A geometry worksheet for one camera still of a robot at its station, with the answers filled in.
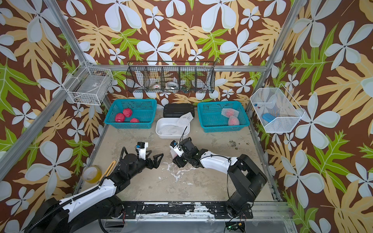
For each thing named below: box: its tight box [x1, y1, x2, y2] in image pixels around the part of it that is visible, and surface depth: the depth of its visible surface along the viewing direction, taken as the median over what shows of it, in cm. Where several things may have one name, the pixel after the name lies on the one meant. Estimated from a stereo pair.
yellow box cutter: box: [99, 160, 117, 185], surface depth 90 cm
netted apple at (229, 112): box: [220, 108, 240, 118], surface depth 113 cm
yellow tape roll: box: [82, 165, 102, 184], surface depth 88 cm
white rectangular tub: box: [155, 117, 191, 139], surface depth 103 cm
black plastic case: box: [163, 103, 195, 118], surface depth 117 cm
